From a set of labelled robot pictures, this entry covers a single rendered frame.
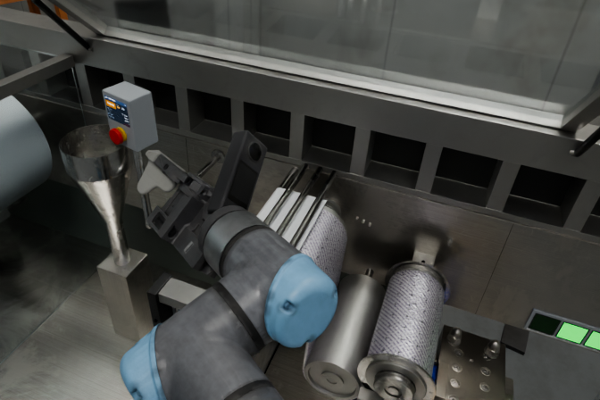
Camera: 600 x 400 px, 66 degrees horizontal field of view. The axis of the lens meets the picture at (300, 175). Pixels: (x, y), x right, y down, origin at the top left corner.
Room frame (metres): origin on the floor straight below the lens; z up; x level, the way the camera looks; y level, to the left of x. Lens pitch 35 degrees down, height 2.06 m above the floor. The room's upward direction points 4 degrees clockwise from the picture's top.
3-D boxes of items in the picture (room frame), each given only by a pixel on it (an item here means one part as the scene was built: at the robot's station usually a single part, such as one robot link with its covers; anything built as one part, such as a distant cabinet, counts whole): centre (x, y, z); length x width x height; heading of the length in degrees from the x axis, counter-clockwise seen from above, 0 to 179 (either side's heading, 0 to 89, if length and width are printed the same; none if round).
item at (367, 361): (0.50, -0.21, 1.25); 0.15 x 0.01 x 0.15; 71
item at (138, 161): (0.71, 0.30, 1.51); 0.02 x 0.02 x 0.20
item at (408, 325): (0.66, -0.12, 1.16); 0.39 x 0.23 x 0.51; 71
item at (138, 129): (0.70, 0.31, 1.66); 0.07 x 0.07 x 0.10; 59
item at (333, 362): (0.66, -0.13, 1.17); 0.26 x 0.12 x 0.12; 161
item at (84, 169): (0.83, 0.44, 1.50); 0.14 x 0.14 x 0.06
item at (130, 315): (0.83, 0.44, 1.18); 0.14 x 0.14 x 0.57
